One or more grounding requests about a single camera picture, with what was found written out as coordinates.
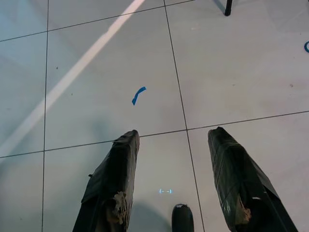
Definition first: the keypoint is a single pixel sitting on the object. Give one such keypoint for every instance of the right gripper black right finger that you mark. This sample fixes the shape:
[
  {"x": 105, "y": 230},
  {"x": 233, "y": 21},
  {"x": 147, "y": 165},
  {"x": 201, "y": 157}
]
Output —
[{"x": 236, "y": 181}]

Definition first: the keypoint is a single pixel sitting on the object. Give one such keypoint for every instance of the blue tape strip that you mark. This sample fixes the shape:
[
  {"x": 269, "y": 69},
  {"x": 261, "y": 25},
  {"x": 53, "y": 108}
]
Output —
[{"x": 137, "y": 96}]

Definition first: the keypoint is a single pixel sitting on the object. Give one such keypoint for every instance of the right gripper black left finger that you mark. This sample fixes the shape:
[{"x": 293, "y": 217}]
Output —
[{"x": 111, "y": 183}]

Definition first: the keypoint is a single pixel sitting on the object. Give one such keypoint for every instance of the blue plastic clothes hanger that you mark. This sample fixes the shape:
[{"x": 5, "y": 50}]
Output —
[{"x": 304, "y": 47}]

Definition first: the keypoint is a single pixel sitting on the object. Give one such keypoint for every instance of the black metal stand leg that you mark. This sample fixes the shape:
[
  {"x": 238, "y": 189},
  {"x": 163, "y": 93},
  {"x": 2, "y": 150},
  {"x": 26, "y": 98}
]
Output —
[{"x": 228, "y": 9}]

